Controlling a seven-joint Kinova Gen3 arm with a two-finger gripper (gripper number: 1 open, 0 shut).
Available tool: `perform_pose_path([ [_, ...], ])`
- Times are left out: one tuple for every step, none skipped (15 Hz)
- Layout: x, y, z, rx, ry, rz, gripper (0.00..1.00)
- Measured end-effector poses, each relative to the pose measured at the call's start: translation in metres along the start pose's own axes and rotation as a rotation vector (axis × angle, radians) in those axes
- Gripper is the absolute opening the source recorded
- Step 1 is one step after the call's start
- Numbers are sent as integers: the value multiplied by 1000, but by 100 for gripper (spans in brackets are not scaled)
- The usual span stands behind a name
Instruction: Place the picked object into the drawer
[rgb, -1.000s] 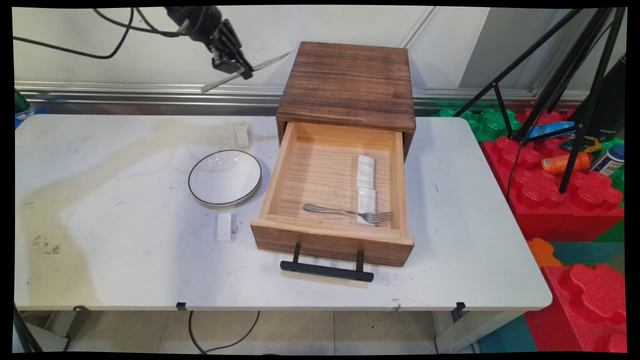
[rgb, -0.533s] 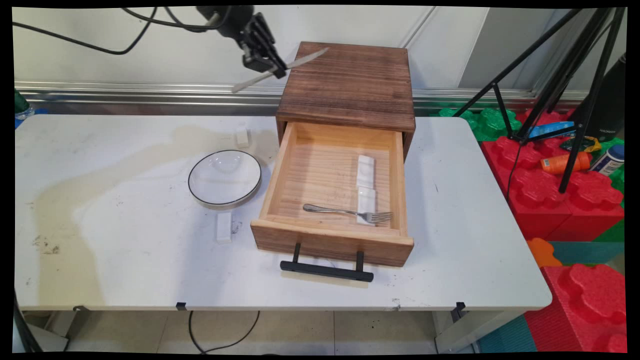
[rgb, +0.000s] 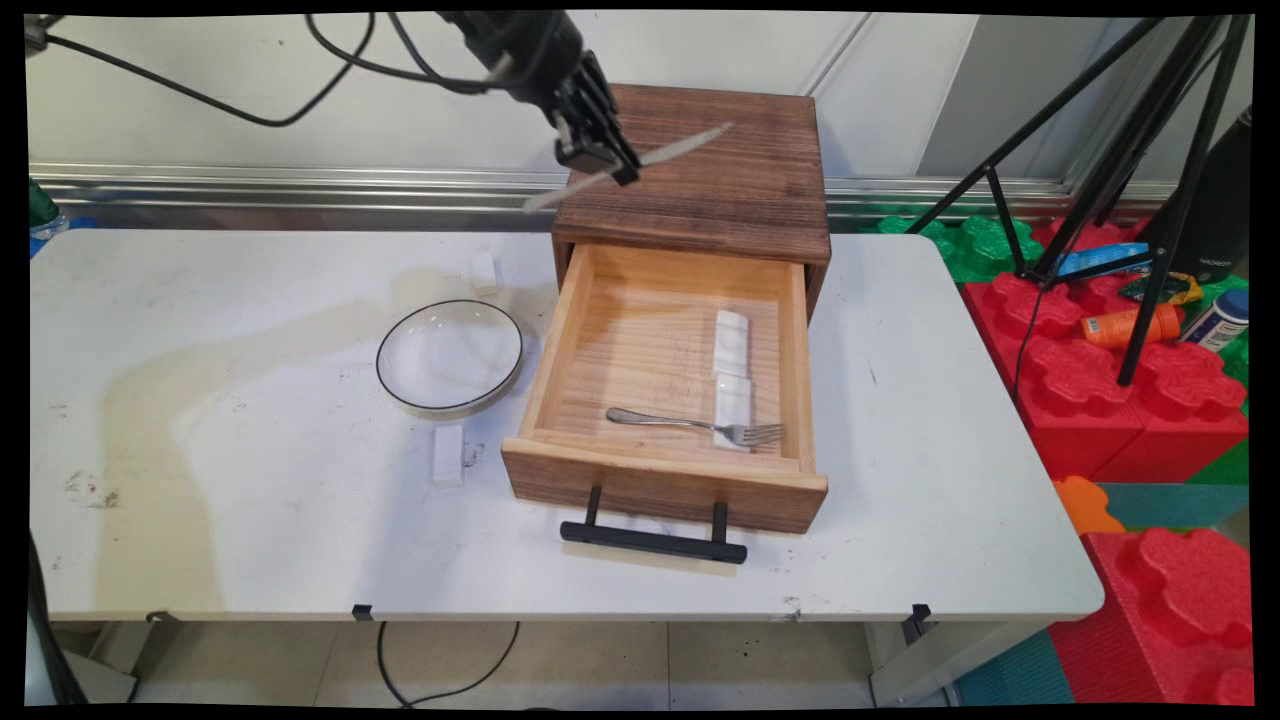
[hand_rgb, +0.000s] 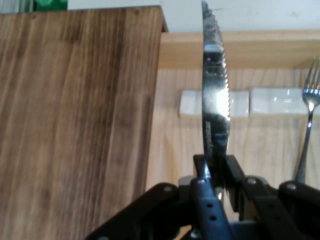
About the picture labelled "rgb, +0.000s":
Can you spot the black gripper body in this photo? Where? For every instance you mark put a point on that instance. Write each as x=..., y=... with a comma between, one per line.
x=530, y=50

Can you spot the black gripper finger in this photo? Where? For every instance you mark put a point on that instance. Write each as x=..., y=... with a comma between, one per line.
x=615, y=135
x=580, y=150

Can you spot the silver metal knife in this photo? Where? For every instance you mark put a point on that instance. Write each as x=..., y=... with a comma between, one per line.
x=680, y=145

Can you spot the silver metal fork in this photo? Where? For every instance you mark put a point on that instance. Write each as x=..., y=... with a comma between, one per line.
x=660, y=420

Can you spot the dark brown wooden cabinet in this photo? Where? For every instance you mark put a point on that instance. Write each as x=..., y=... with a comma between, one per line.
x=720, y=190

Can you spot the white ceramic cutlery rest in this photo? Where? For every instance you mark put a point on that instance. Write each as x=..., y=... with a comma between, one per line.
x=732, y=345
x=734, y=400
x=448, y=455
x=485, y=272

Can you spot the white bowl with black rim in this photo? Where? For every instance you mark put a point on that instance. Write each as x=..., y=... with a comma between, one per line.
x=450, y=355

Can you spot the light wooden drawer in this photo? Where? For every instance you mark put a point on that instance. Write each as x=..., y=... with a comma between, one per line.
x=660, y=485

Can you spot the green foam block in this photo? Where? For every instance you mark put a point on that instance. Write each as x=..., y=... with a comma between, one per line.
x=975, y=245

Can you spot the blue packet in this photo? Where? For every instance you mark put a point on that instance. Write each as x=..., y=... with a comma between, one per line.
x=1095, y=258

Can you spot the green bottle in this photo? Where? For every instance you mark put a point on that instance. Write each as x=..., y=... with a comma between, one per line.
x=42, y=210

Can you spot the orange plastic bottle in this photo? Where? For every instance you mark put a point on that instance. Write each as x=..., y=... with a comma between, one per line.
x=1110, y=328

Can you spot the large red foam block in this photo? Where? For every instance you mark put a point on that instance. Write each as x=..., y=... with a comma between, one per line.
x=1090, y=400

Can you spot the black tripod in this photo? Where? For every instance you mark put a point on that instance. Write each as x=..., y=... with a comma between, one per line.
x=1165, y=255

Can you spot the yellow green snack packet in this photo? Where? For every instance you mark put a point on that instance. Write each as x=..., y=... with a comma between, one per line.
x=1180, y=288

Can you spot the orange foam piece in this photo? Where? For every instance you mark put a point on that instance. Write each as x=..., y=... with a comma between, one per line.
x=1085, y=505

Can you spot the black flask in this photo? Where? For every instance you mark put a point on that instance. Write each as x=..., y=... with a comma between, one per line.
x=1225, y=220

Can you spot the white table leg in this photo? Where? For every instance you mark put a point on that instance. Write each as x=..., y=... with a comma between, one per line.
x=930, y=665

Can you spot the white bottle with blue cap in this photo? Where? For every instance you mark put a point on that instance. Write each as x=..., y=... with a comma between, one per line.
x=1220, y=322

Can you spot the metal wall rail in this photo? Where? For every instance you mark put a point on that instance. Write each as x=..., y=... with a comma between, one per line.
x=300, y=195

